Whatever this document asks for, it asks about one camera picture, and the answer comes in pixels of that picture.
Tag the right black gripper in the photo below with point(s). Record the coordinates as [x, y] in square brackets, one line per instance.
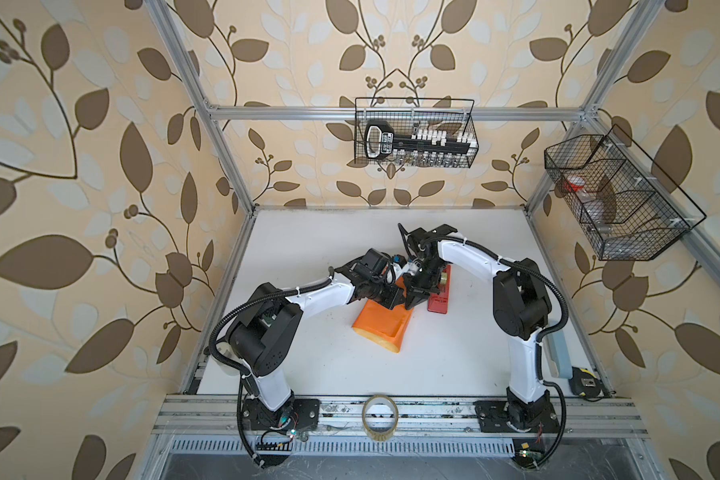
[416, 294]

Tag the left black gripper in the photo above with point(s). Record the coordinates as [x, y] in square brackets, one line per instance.
[395, 298]

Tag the red tape dispenser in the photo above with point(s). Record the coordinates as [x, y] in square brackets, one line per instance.
[439, 302]

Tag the yellow orange wrapping paper sheet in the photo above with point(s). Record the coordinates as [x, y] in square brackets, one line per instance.
[383, 326]

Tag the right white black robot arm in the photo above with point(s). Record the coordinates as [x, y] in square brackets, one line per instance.
[527, 307]

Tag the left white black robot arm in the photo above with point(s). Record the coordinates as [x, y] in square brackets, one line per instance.
[254, 338]

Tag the clear tape roll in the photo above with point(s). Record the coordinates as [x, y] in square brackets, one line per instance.
[379, 417]

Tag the black yellow tape measure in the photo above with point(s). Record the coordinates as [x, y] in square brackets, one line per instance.
[585, 385]

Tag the red capped clear jar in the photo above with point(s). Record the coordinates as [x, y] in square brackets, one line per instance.
[572, 185]

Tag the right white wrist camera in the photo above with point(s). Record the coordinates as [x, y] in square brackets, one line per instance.
[405, 267]

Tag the black socket set rail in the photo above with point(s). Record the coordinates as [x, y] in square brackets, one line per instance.
[380, 140]

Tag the back black wire basket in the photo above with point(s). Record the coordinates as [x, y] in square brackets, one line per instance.
[452, 115]

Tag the side black wire basket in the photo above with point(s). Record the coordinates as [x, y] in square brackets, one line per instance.
[633, 209]

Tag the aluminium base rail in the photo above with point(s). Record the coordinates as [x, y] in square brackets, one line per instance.
[420, 416]

